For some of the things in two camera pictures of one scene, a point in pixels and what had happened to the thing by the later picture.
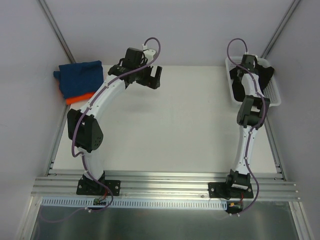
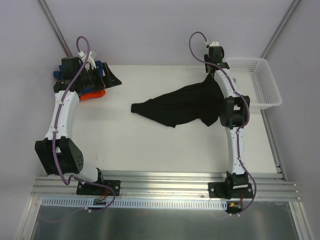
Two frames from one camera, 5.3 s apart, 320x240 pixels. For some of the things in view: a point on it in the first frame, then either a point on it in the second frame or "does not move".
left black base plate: [92, 187] does not move
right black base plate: [226, 190] does not move
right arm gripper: [268, 72] → [210, 66]
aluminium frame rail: [159, 186] does not move
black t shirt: [264, 74] → [200, 101]
